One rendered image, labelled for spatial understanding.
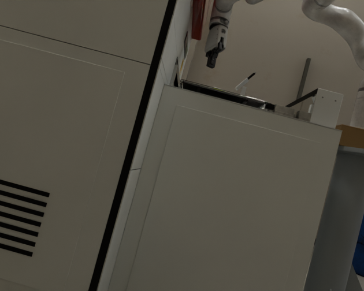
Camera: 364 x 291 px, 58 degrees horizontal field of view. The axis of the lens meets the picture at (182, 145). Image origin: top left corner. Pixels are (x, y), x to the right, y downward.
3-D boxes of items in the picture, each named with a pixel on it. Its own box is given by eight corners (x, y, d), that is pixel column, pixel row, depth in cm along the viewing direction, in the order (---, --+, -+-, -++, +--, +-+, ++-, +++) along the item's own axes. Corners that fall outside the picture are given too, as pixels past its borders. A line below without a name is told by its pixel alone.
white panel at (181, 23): (151, 64, 92) (187, -69, 93) (167, 109, 173) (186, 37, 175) (161, 67, 92) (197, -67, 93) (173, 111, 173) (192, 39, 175)
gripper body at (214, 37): (233, 26, 135) (227, 51, 133) (219, 34, 144) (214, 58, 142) (218, 18, 132) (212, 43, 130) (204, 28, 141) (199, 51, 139)
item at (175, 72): (167, 86, 128) (174, 63, 129) (172, 105, 172) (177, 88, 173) (172, 88, 128) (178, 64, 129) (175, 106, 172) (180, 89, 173)
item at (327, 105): (308, 125, 116) (318, 87, 117) (269, 136, 171) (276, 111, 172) (334, 131, 116) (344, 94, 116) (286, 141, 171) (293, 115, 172)
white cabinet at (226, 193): (99, 320, 108) (163, 84, 111) (140, 245, 204) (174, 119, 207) (287, 373, 106) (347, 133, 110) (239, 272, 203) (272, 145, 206)
